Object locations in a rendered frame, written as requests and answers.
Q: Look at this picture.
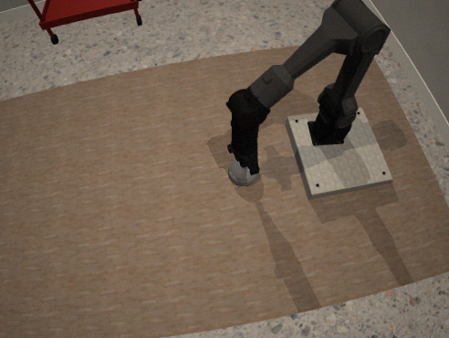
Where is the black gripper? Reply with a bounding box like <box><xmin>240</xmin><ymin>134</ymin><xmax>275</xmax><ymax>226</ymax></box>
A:
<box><xmin>227</xmin><ymin>136</ymin><xmax>259</xmax><ymax>175</ymax></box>

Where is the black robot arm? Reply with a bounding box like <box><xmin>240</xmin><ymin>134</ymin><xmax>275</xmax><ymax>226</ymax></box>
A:
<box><xmin>226</xmin><ymin>0</ymin><xmax>391</xmax><ymax>145</ymax></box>

